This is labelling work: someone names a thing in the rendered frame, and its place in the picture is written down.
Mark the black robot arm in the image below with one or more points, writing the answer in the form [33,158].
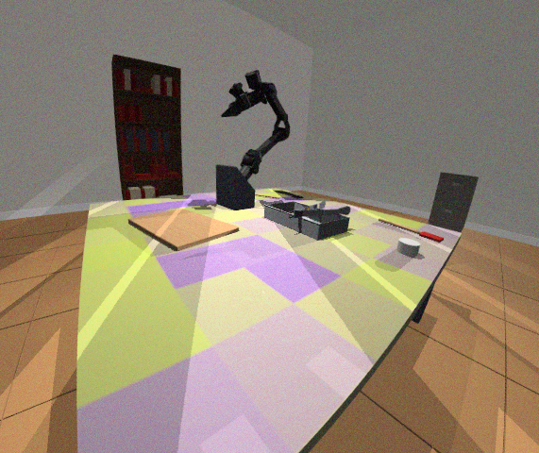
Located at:
[264,92]

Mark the grey cylinder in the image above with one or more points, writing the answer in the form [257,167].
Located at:
[408,247]

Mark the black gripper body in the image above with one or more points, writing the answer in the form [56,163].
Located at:
[248,100]

